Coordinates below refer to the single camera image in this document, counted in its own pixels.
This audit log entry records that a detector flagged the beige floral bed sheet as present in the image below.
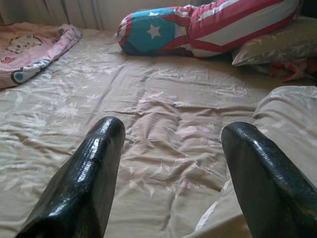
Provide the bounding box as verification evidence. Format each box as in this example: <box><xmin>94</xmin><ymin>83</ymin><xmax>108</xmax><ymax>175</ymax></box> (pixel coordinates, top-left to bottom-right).
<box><xmin>0</xmin><ymin>27</ymin><xmax>317</xmax><ymax>238</ymax></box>

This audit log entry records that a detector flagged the orange red cloth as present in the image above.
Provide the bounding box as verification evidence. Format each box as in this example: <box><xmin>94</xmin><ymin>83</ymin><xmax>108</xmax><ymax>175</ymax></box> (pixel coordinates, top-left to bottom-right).
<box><xmin>268</xmin><ymin>59</ymin><xmax>317</xmax><ymax>82</ymax></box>

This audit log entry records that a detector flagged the star and stripes bolster pillow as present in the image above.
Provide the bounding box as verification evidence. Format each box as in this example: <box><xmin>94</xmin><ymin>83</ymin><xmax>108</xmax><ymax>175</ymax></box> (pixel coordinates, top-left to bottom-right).
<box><xmin>118</xmin><ymin>0</ymin><xmax>303</xmax><ymax>58</ymax></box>

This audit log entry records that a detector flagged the pink cartoon print blanket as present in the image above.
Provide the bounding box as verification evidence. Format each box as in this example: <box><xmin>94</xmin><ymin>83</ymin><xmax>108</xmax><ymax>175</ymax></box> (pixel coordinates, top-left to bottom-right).
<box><xmin>0</xmin><ymin>22</ymin><xmax>82</xmax><ymax>89</ymax></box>

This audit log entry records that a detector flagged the folded beige floral blanket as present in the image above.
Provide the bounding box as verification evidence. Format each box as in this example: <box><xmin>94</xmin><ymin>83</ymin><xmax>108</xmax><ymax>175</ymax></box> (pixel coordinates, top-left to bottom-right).
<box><xmin>182</xmin><ymin>85</ymin><xmax>317</xmax><ymax>238</ymax></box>

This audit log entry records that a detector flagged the grey curtain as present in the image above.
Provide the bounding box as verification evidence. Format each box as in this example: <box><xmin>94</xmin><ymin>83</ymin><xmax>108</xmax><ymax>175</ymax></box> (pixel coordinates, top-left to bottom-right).
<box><xmin>0</xmin><ymin>0</ymin><xmax>199</xmax><ymax>32</ymax></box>

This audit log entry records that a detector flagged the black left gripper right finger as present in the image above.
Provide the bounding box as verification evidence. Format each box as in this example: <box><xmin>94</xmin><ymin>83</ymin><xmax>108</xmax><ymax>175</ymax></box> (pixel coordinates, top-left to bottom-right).
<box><xmin>220</xmin><ymin>121</ymin><xmax>317</xmax><ymax>238</ymax></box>

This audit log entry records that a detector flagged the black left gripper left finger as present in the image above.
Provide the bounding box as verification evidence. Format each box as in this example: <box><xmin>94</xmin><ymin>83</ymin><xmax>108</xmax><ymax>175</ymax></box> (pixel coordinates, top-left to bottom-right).
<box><xmin>14</xmin><ymin>116</ymin><xmax>126</xmax><ymax>238</ymax></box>

